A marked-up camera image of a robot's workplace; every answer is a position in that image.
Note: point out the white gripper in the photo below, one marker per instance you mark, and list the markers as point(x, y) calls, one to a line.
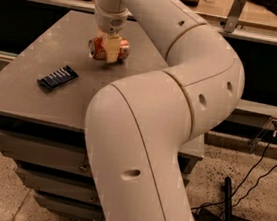
point(109, 23)

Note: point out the red coke can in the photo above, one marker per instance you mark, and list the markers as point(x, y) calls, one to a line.
point(97, 50)

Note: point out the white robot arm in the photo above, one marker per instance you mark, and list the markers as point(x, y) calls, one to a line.
point(135, 127)

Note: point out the blue snack bar packet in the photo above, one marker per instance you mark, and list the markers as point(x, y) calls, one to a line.
point(57, 79)

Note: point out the grey drawer cabinet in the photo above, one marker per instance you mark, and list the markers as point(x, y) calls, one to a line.
point(42, 131)

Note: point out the black power adapter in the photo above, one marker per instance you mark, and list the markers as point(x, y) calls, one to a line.
point(205, 215)

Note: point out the metal window rail frame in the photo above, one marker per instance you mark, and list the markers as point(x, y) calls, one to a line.
point(256, 26)

